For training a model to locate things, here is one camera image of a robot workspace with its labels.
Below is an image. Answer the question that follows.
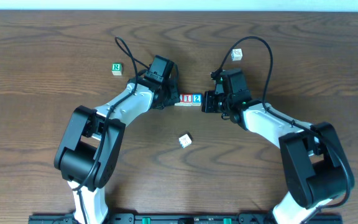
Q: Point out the red letter I block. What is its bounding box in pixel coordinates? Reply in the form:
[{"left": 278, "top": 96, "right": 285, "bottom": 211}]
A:
[{"left": 183, "top": 94, "right": 193, "bottom": 106}]

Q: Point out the blue number 2 block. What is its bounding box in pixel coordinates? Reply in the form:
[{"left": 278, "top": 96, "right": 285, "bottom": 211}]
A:
[{"left": 192, "top": 94, "right": 203, "bottom": 106}]

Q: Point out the red letter A block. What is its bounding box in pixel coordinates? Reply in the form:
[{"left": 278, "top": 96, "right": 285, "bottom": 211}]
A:
[{"left": 175, "top": 94, "right": 183, "bottom": 106}]

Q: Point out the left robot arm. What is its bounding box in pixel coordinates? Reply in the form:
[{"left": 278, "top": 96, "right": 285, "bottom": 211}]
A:
[{"left": 54, "top": 55, "right": 180, "bottom": 223}]

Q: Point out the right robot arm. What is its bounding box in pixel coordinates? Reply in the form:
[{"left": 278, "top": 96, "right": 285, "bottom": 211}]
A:
[{"left": 202, "top": 68, "right": 355, "bottom": 223}]

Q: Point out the white block far right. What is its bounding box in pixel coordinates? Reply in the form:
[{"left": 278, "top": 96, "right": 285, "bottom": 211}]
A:
[{"left": 231, "top": 49, "right": 243, "bottom": 61}]

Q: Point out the white block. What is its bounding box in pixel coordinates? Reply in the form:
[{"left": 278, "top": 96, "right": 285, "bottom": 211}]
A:
[
  {"left": 178, "top": 134, "right": 192, "bottom": 148},
  {"left": 231, "top": 49, "right": 243, "bottom": 61}
]

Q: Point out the white block near centre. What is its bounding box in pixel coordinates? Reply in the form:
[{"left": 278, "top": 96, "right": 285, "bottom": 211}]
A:
[{"left": 178, "top": 134, "right": 192, "bottom": 148}]

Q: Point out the green letter R block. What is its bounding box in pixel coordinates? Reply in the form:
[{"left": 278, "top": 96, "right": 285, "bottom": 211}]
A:
[{"left": 111, "top": 63, "right": 123, "bottom": 76}]

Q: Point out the right black cable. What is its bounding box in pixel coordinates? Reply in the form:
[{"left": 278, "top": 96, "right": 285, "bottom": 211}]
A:
[{"left": 209, "top": 35, "right": 354, "bottom": 224}]

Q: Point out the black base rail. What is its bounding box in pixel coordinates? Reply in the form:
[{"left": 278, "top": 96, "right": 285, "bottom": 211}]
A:
[{"left": 28, "top": 212, "right": 344, "bottom": 224}]

